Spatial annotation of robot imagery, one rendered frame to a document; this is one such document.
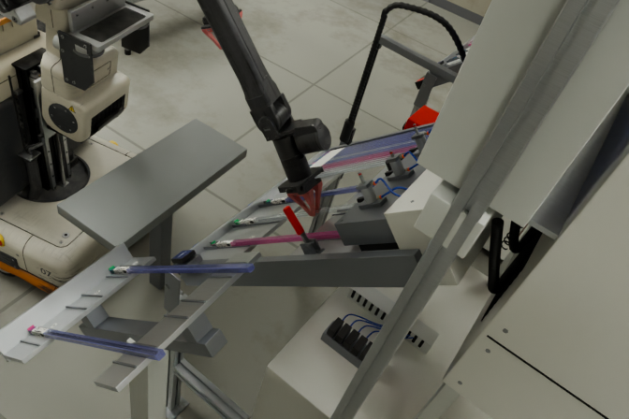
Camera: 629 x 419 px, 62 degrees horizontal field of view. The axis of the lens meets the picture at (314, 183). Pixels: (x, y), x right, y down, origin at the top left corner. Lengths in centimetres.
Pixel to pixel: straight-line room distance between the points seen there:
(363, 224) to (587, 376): 40
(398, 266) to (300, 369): 57
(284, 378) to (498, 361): 61
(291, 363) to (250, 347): 73
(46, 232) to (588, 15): 181
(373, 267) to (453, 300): 76
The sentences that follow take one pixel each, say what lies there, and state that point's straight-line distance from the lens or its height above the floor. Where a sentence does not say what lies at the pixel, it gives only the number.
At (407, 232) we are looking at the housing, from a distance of 84.
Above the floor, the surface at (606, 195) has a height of 148.
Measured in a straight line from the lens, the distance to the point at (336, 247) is 102.
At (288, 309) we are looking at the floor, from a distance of 220.
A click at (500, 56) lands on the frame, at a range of 63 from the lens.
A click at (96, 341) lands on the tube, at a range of 101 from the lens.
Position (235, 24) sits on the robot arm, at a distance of 109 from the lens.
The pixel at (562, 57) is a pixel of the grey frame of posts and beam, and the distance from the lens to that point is 60.
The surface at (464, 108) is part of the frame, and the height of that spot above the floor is 150.
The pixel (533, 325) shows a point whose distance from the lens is 83.
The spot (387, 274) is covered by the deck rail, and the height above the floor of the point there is 115.
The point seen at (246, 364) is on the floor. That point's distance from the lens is 205.
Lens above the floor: 182
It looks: 42 degrees down
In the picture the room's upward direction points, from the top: 17 degrees clockwise
